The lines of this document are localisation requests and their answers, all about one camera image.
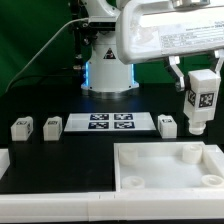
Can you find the white fence bar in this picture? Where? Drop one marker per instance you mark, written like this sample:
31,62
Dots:
204,203
213,158
4,161

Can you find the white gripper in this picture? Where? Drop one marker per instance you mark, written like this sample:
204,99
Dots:
154,29

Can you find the white right fence bar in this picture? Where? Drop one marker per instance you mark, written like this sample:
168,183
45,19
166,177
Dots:
213,158

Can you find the white left fence bar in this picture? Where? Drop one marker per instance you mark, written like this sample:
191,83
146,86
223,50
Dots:
4,161

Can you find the white front fence bar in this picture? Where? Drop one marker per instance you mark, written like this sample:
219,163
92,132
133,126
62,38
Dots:
204,203

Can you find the white square tabletop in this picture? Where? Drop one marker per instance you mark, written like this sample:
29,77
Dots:
162,165

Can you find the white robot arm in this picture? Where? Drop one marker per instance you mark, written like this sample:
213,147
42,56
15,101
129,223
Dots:
106,75

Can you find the white sheet with tags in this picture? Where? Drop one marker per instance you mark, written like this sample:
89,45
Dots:
98,122

